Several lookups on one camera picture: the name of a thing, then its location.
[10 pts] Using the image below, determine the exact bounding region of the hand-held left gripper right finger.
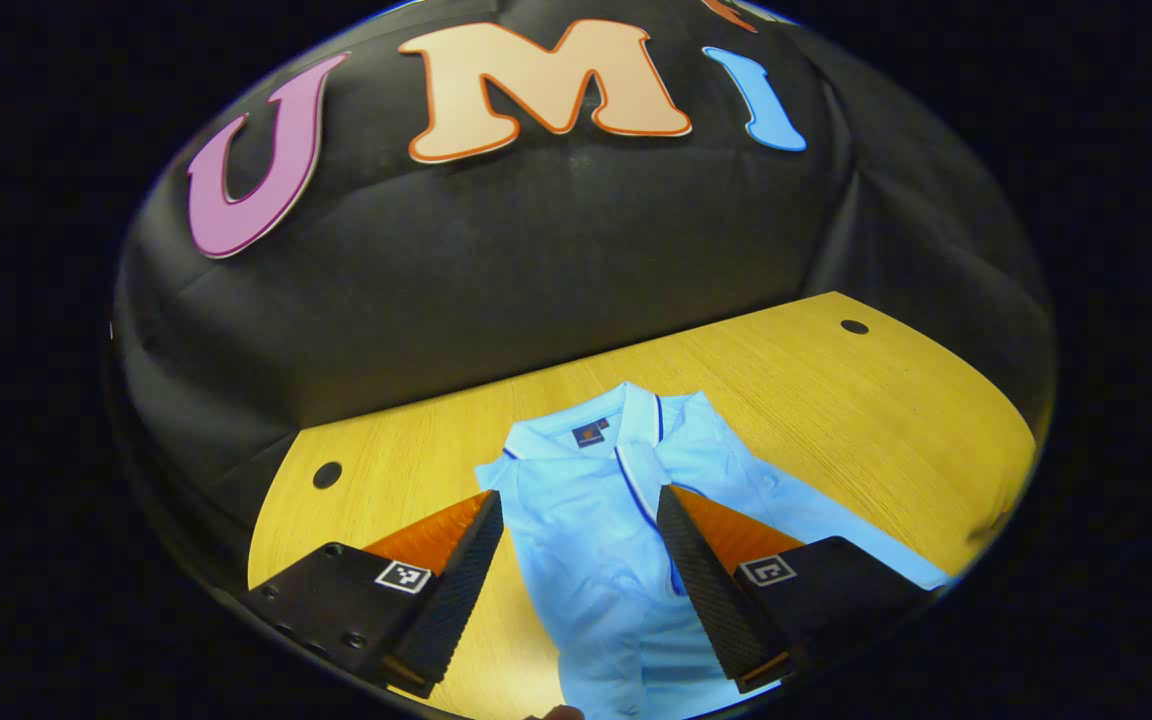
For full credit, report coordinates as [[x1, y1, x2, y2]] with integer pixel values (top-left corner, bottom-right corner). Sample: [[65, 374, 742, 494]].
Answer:
[[656, 484, 937, 694]]

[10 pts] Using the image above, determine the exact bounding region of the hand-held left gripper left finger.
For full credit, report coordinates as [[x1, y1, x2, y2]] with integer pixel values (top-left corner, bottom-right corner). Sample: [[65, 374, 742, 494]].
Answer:
[[241, 490, 505, 699]]

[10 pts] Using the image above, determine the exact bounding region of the light blue polo T-shirt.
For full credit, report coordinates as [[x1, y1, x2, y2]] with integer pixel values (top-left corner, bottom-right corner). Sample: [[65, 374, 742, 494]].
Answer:
[[474, 380, 955, 720]]

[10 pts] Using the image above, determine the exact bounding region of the black backdrop cloth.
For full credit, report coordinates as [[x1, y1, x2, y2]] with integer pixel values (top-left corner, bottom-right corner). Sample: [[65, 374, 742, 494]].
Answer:
[[111, 0, 1055, 591]]

